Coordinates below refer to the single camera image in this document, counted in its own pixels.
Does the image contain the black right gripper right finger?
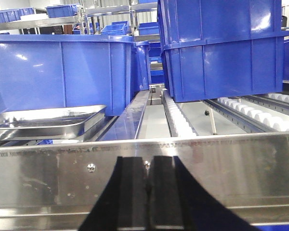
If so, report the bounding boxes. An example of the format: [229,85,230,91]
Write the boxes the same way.
[149,156,257,231]

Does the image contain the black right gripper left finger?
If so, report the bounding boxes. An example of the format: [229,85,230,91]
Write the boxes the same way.
[79,157,147,231]

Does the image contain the silver metal tray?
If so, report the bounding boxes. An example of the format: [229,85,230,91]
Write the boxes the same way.
[0,104,106,141]

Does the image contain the white roller track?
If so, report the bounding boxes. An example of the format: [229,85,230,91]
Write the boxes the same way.
[161,89,197,139]

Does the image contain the stacked blue bin right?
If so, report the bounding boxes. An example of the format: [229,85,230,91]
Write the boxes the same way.
[158,0,289,103]

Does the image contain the large blue bin left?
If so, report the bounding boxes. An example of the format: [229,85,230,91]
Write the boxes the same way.
[0,35,134,116]

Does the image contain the background steel shelving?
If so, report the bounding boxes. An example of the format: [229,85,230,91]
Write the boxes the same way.
[0,0,157,34]

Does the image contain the small blue bin on shelf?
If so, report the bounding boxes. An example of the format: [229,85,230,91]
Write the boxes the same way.
[46,4,79,18]

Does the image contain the stainless steel rack front rail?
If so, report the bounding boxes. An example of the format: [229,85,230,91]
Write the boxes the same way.
[0,132,289,231]

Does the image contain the steel lane divider rail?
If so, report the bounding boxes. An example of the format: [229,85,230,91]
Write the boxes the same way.
[99,90,150,141]

